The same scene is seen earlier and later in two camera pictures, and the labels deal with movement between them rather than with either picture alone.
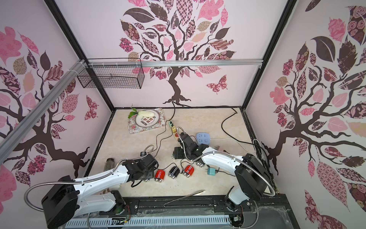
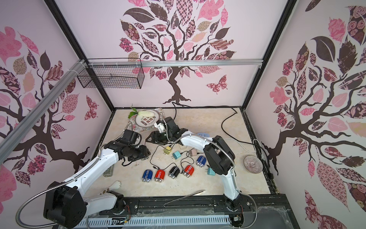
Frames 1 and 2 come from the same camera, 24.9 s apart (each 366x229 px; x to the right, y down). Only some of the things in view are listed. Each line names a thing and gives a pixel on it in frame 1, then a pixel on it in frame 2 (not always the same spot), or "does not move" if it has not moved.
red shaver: x=188 y=171 does not move
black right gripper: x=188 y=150 to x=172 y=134
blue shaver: x=200 y=164 does not move
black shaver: x=174 y=172 does not move
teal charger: x=211 y=171 does not move
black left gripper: x=151 y=174 to x=144 y=153
